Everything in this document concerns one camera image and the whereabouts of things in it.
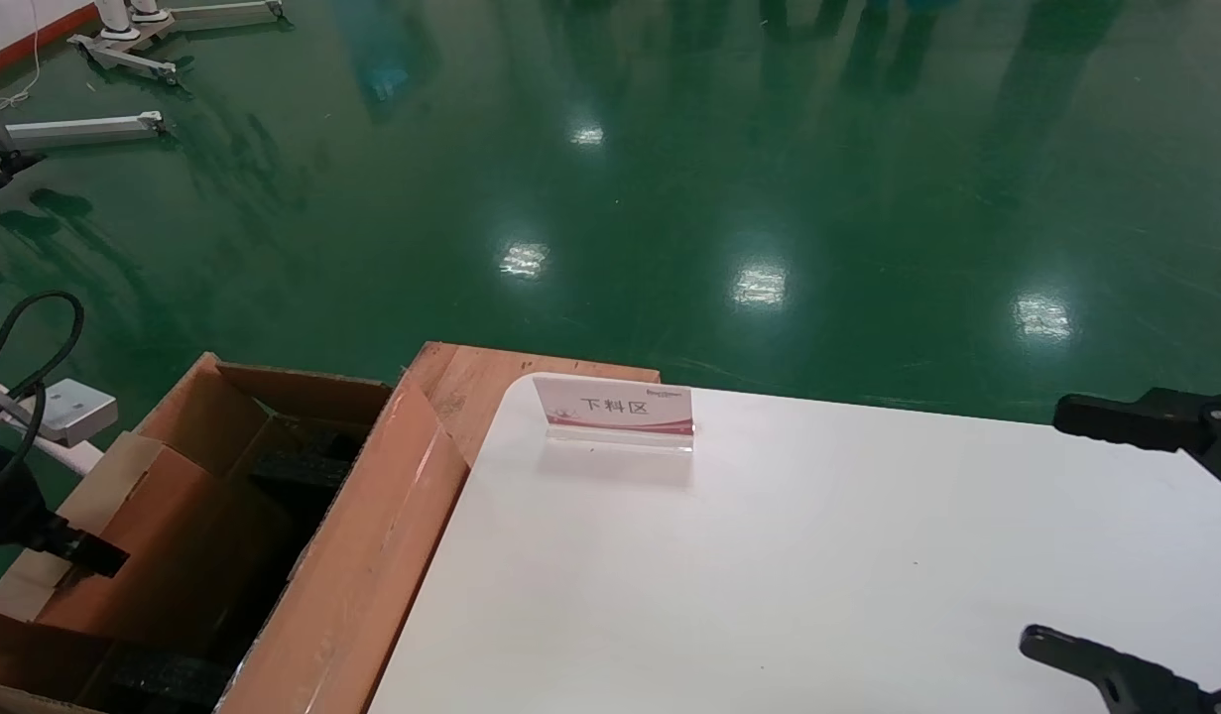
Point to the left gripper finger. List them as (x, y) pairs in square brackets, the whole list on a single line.
[(84, 555)]

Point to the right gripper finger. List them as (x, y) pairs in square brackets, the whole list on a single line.
[(1116, 421), (1116, 669)]

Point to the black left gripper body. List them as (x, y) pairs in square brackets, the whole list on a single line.
[(0, 496)]

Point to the small cardboard box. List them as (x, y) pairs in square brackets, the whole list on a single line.
[(174, 535)]

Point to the large cardboard box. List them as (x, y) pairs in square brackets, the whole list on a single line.
[(372, 575)]

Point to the black foam pad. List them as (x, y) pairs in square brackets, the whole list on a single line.
[(307, 461), (169, 679)]

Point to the black and white humanoid robot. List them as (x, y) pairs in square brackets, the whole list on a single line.
[(0, 169)]

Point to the grey robot stand base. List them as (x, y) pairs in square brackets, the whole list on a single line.
[(124, 58), (84, 127)]

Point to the acrylic sign with red print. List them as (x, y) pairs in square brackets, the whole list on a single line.
[(610, 407)]

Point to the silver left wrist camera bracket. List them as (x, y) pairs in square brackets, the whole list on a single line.
[(74, 407)]

